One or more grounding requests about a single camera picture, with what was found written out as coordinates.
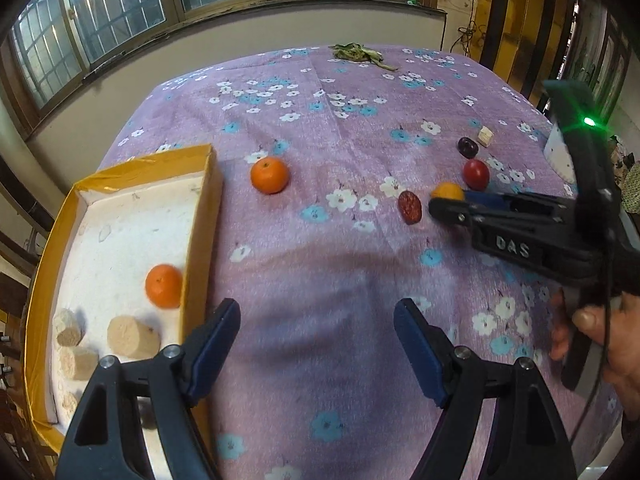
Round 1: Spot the orange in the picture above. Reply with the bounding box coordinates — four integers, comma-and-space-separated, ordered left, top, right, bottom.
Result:
432, 183, 466, 202
249, 156, 291, 195
144, 263, 184, 310

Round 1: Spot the purple floral tablecloth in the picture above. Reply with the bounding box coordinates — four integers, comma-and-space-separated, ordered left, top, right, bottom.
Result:
95, 45, 628, 480

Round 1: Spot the yellow cardboard box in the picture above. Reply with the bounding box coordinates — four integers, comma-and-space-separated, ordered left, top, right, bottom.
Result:
22, 143, 224, 466

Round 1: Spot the barred window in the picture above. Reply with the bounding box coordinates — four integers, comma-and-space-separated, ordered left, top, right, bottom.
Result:
0, 0, 442, 137

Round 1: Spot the red tomato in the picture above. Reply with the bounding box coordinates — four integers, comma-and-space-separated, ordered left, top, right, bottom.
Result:
462, 158, 491, 191

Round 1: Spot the pile of green leaves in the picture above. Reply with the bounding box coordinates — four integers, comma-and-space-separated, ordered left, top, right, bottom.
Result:
328, 42, 400, 72

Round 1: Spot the person's right hand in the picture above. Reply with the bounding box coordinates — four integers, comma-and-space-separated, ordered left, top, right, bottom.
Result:
549, 290, 640, 414

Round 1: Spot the wooden slatted partition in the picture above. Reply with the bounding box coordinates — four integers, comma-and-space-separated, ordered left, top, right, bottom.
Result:
479, 0, 632, 128

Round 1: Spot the hanging black cord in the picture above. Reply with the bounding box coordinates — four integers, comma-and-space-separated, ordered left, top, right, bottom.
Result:
456, 0, 482, 57

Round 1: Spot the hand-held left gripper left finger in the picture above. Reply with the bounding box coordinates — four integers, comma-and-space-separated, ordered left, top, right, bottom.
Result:
54, 298, 242, 480

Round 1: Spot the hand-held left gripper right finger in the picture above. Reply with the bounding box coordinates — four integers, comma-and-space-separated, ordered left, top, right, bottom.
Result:
393, 298, 577, 480

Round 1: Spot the red jujube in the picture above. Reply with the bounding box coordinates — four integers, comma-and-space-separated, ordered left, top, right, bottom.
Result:
397, 189, 424, 225

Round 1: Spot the white dotted cup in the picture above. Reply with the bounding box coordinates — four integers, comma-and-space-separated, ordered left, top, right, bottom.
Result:
542, 124, 581, 184

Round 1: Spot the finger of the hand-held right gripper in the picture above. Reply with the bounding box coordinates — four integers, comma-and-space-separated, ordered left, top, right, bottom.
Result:
463, 190, 572, 210
428, 196, 577, 234

